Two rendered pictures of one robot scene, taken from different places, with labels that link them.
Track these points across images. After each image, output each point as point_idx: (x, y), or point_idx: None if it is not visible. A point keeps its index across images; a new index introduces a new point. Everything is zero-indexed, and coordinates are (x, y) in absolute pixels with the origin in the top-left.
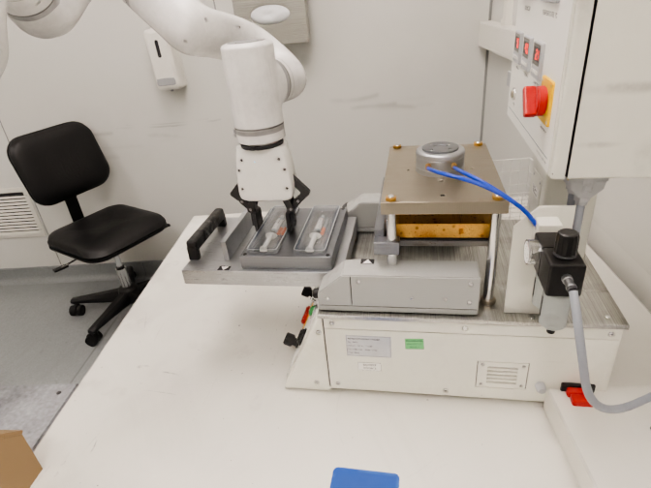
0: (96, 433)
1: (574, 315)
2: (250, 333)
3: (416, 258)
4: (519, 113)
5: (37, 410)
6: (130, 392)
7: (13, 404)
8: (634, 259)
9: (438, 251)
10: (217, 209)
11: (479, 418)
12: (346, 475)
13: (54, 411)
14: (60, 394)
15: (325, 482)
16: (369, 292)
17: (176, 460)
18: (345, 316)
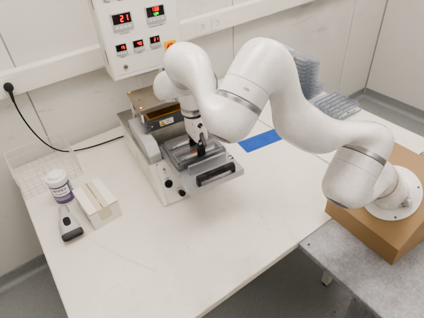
0: (301, 211)
1: (214, 73)
2: (216, 207)
3: (170, 132)
4: (139, 67)
5: (320, 241)
6: (281, 219)
7: (330, 255)
8: (103, 122)
9: (161, 129)
10: (199, 175)
11: None
12: (247, 149)
13: (313, 235)
14: (308, 243)
15: (253, 152)
16: None
17: (282, 182)
18: None
